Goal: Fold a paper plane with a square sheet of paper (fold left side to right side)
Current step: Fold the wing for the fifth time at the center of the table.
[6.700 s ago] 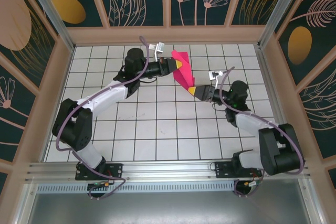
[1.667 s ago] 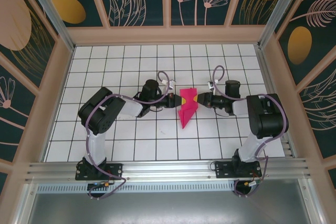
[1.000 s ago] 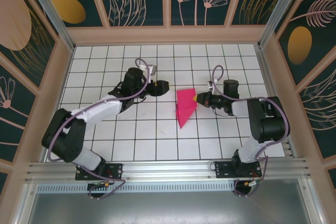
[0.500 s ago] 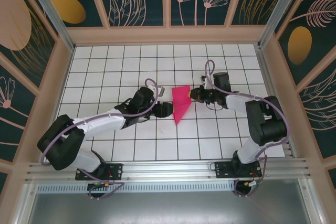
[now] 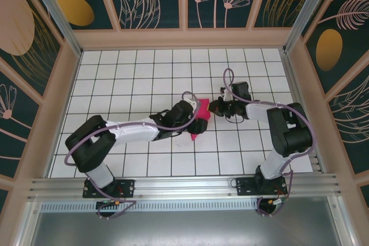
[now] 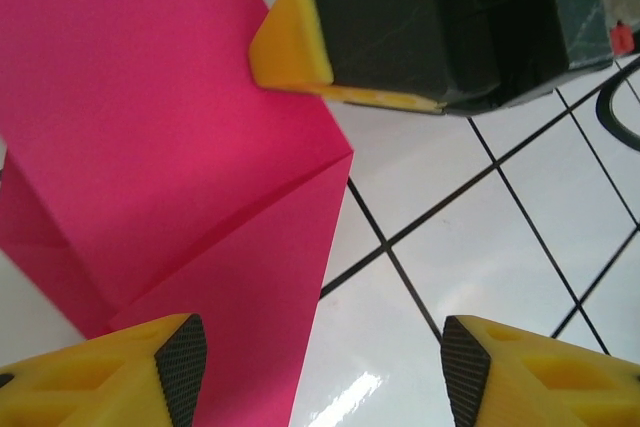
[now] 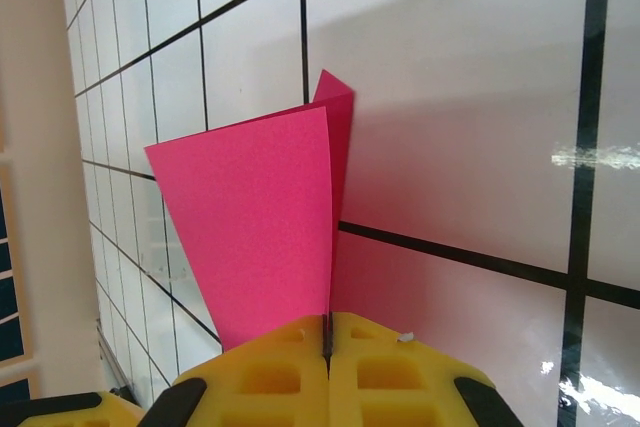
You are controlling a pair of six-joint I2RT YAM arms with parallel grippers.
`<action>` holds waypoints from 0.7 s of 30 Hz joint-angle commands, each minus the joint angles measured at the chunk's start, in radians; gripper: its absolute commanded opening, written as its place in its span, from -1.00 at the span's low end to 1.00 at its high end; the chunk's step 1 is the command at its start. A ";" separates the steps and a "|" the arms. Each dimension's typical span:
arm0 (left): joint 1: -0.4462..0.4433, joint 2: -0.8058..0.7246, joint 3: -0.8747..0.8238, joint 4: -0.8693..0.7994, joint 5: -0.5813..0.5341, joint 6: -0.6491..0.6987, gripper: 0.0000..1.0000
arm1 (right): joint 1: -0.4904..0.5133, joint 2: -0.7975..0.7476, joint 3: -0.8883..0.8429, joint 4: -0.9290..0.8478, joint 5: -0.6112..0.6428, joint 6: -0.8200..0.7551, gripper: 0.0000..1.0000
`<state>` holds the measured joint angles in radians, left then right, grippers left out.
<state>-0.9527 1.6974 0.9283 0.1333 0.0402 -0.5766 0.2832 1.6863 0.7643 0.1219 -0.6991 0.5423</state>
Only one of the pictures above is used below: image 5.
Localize pink paper sheet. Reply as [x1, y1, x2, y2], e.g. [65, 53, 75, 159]
[190, 99, 213, 142]

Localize grey metal sheet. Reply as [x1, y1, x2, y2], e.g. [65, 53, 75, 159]
[28, 211, 347, 246]

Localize dark panel orange circle, leaves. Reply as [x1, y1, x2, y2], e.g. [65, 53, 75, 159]
[103, 0, 185, 31]

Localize dark panel pink fern outlines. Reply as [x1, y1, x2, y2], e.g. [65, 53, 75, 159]
[325, 67, 369, 175]

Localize dark panel orange ellipse, fern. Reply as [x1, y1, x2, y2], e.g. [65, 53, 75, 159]
[302, 0, 369, 94]

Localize dark panel pink flower outlines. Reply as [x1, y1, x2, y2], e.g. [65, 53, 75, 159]
[0, 64, 41, 177]

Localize dark panel beige circle, gold lines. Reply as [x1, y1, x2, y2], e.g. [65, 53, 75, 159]
[0, 0, 64, 99]

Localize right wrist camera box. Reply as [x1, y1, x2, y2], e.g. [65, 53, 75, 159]
[218, 86, 234, 102]

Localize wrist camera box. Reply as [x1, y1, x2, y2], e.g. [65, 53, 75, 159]
[218, 86, 234, 102]
[184, 98, 201, 109]

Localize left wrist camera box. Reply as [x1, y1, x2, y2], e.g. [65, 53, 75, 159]
[184, 98, 201, 109]

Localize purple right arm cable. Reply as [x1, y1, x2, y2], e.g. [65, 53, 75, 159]
[223, 67, 317, 218]

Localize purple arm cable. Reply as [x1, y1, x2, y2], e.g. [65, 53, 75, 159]
[63, 90, 202, 221]
[223, 67, 317, 218]

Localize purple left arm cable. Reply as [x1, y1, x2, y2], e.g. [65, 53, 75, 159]
[63, 90, 202, 221]

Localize aluminium side rail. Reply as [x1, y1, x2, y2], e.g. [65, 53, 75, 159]
[280, 48, 328, 173]

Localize long aluminium base rail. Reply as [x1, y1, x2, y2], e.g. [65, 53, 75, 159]
[27, 173, 344, 200]

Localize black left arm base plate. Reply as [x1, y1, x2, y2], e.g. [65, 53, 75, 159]
[82, 179, 135, 199]

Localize perforated metal cable tray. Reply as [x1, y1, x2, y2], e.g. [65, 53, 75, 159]
[40, 202, 260, 213]

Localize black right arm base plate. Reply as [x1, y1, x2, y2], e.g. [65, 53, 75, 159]
[236, 176, 288, 197]

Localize aluminium corner post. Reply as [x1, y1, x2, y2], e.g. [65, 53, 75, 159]
[283, 0, 337, 54]
[24, 0, 84, 57]

